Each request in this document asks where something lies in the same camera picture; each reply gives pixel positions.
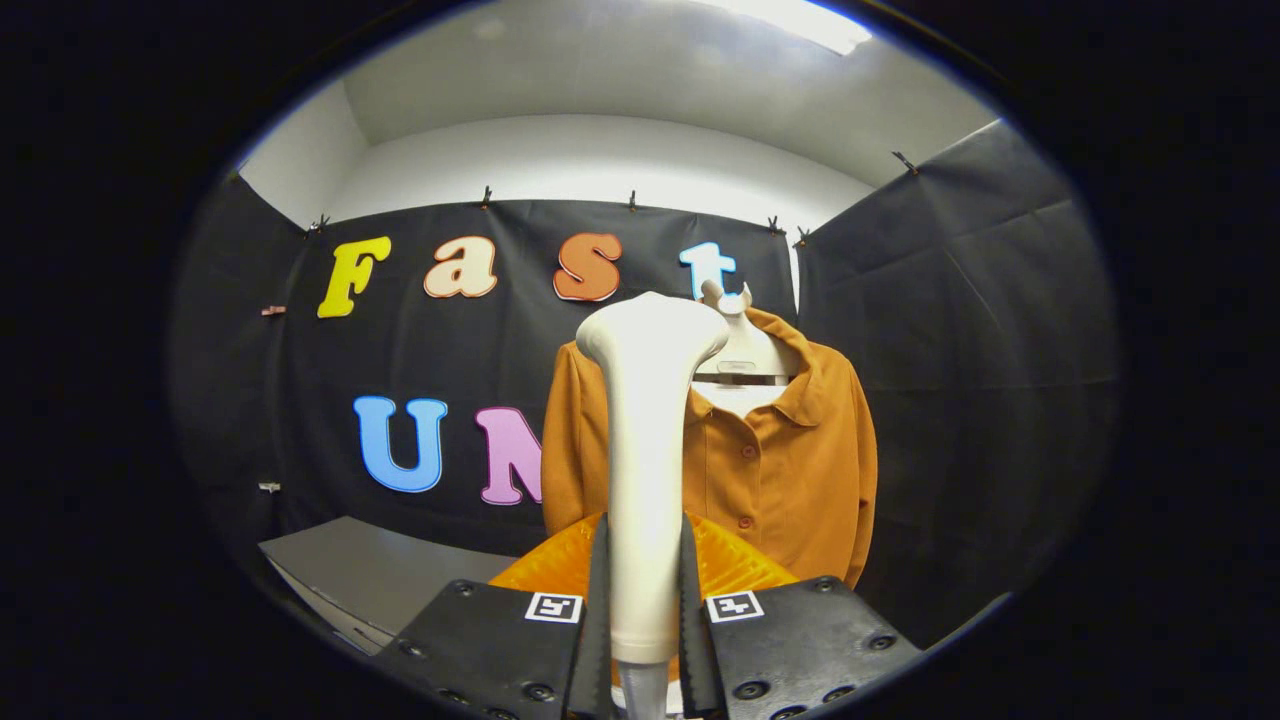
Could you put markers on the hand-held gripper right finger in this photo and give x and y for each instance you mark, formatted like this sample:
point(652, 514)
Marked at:
point(695, 650)

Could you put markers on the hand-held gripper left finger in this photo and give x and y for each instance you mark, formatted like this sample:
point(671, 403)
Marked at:
point(598, 660)

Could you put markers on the orange button-up shirt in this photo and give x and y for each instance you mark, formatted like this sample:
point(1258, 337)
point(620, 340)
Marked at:
point(790, 470)

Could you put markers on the white garment steamer head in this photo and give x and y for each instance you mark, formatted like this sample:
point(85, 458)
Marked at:
point(645, 450)

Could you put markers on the white clothes hanger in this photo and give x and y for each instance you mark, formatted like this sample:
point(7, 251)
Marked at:
point(745, 350)

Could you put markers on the row of black clips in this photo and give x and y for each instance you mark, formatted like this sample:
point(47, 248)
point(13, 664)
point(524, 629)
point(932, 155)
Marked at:
point(486, 196)

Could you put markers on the long ceiling light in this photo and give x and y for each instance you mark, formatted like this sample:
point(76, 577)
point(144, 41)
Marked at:
point(800, 20)

